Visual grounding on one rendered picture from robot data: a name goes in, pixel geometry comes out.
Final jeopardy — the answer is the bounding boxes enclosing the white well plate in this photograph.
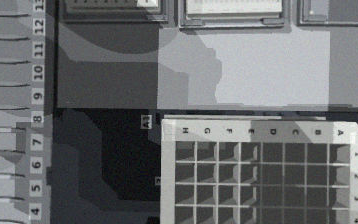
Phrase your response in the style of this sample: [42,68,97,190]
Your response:
[65,0,161,14]

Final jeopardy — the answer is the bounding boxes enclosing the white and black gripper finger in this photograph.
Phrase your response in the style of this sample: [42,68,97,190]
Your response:
[146,217,160,224]

